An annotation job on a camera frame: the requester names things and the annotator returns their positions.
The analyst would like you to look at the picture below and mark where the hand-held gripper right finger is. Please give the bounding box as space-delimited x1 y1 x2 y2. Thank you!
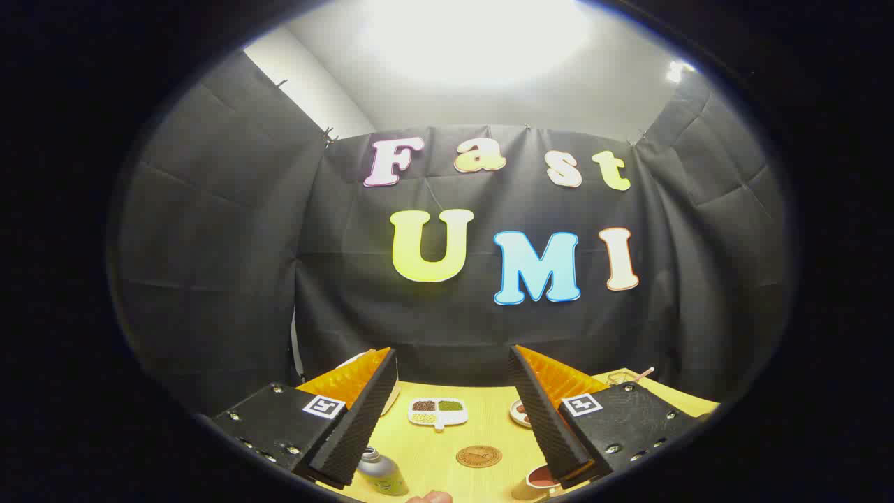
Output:
508 344 708 490

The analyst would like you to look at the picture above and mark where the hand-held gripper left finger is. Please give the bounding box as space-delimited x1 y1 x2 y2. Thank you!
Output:
210 347 399 490

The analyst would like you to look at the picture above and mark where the silver green juice bottle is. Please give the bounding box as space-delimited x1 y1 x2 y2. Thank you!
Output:
356 447 410 497

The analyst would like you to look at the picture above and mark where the cream cup with wooden handle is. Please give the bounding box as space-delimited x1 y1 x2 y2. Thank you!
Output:
511 465 564 502

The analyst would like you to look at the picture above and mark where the round cork coaster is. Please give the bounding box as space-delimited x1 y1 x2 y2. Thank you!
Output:
456 445 504 469

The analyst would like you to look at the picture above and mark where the white toaster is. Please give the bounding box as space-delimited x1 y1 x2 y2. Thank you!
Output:
334 351 402 417

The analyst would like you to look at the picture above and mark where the white divided dish with beans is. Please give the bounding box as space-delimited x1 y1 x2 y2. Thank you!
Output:
408 398 469 431

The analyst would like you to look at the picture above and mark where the wooden table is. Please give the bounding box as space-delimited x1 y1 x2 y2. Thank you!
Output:
314 368 720 503

